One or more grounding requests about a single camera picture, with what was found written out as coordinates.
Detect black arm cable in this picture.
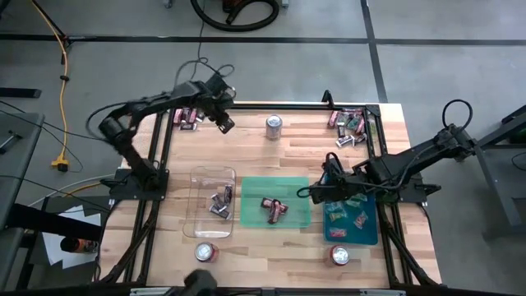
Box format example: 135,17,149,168
441,98,474,133
174,0,236,90

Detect translucent green plastic basket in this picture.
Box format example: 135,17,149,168
239,176,312,229

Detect black floor strip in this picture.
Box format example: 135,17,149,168
0,87,42,99

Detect blue plastic basket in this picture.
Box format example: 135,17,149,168
322,180,379,247

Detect orange and black bottle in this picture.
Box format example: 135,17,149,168
60,237,99,254

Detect white paper sheets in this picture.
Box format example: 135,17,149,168
40,205,102,271

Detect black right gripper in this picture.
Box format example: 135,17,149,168
308,164,365,206

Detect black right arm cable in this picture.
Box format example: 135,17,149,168
441,98,474,133

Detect black aluminium frame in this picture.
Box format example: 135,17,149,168
96,100,443,296

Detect black support beam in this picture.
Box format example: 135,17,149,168
6,202,104,243

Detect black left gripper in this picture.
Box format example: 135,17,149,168
196,74,237,135

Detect yellow extension cable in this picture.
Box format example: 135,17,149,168
30,0,71,173

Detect red vacuum cleaner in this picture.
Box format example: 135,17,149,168
221,0,247,13

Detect grey metal stand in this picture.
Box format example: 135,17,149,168
468,104,526,242

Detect black stand leg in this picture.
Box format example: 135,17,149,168
30,0,73,42

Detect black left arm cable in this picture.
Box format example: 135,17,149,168
174,0,236,90

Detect red soda can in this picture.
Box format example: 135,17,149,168
328,244,351,267
194,241,219,264

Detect clear plastic basket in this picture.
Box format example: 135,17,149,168
182,165,238,239

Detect black vacuum hose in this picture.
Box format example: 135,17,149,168
190,0,281,33

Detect grey side table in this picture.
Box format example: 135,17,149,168
0,110,45,289

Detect silver soda can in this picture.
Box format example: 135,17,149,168
265,113,284,141

